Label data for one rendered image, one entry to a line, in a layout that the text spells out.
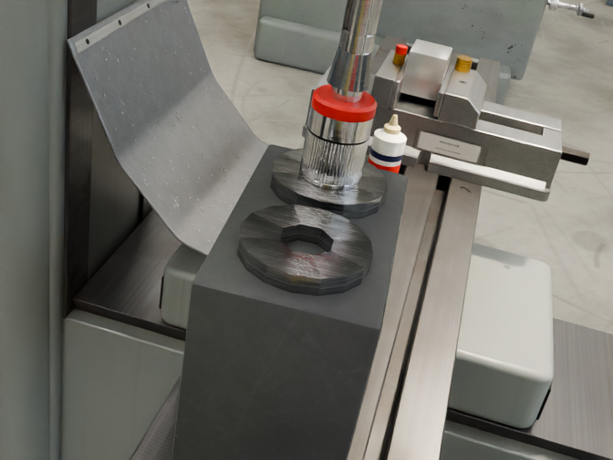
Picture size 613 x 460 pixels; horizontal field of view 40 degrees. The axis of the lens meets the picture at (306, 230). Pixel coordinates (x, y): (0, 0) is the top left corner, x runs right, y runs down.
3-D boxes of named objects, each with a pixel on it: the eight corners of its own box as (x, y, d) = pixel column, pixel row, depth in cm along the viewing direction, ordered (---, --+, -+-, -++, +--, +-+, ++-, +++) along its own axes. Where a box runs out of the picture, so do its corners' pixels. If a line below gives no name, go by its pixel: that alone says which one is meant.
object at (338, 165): (322, 194, 61) (336, 125, 58) (287, 164, 64) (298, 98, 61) (372, 184, 63) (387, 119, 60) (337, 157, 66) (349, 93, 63)
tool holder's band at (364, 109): (336, 125, 58) (337, 112, 57) (298, 98, 61) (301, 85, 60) (387, 119, 60) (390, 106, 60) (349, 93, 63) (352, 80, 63)
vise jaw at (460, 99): (483, 99, 121) (490, 73, 119) (475, 130, 110) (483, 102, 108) (442, 88, 122) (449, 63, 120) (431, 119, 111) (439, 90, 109)
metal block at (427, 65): (441, 88, 118) (452, 47, 115) (437, 101, 113) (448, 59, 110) (407, 78, 119) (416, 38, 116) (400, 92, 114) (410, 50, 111)
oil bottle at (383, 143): (394, 191, 107) (414, 112, 101) (389, 204, 103) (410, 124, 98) (364, 182, 107) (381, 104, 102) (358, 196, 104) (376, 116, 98)
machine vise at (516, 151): (549, 160, 124) (573, 91, 118) (547, 203, 111) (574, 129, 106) (325, 101, 129) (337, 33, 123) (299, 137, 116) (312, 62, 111)
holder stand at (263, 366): (365, 349, 78) (413, 160, 68) (327, 535, 59) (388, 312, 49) (241, 318, 79) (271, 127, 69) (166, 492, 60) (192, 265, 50)
